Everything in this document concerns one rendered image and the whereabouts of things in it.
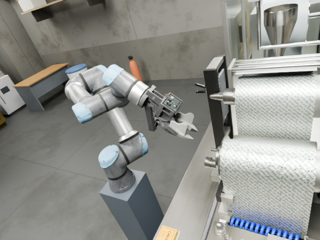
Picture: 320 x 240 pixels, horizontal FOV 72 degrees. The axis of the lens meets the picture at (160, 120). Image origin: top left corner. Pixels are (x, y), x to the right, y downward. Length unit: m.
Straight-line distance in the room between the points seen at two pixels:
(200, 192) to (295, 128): 0.52
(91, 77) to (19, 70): 5.74
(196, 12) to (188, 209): 3.47
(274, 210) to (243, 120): 0.31
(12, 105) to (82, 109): 5.63
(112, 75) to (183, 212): 0.67
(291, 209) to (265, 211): 0.08
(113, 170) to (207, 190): 0.48
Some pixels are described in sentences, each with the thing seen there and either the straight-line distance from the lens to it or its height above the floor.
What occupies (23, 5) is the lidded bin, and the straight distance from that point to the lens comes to 5.86.
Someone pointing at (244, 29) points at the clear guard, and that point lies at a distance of 1.57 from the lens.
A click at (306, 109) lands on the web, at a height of 1.33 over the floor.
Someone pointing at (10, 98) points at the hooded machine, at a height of 0.36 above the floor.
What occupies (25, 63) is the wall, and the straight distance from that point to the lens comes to 6.96.
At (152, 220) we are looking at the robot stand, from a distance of 1.49.
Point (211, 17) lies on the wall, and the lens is 4.05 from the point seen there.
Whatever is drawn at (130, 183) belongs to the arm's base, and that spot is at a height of 0.93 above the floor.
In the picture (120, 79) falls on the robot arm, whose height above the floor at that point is 1.55.
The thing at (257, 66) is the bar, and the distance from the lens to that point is 0.83.
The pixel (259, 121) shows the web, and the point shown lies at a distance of 0.86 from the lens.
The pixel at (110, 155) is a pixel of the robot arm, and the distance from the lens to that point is 1.14.
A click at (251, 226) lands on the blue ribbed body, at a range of 0.86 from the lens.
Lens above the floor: 1.78
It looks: 31 degrees down
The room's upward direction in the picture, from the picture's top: 17 degrees counter-clockwise
